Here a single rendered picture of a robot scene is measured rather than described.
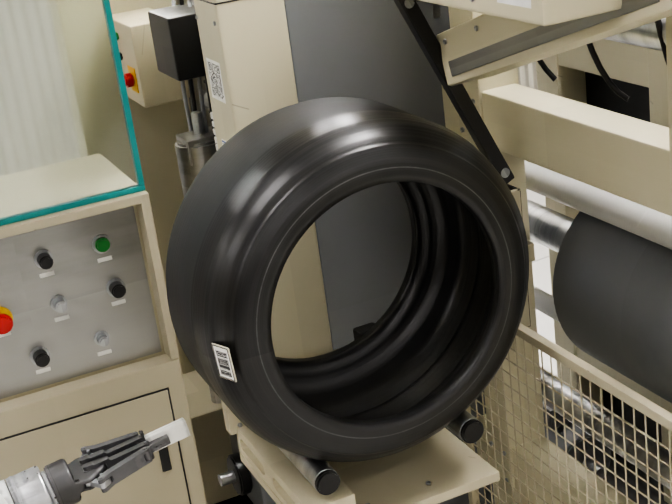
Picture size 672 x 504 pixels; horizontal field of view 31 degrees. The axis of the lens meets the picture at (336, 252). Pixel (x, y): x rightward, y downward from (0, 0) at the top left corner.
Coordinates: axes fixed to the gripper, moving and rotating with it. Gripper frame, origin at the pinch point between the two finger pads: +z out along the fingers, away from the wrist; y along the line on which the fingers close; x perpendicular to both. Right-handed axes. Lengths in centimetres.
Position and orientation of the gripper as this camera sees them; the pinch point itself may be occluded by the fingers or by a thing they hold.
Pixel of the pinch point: (167, 435)
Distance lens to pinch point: 205.2
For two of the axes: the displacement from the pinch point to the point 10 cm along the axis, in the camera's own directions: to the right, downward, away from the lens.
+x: 2.5, 8.8, 4.0
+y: -4.1, -2.7, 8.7
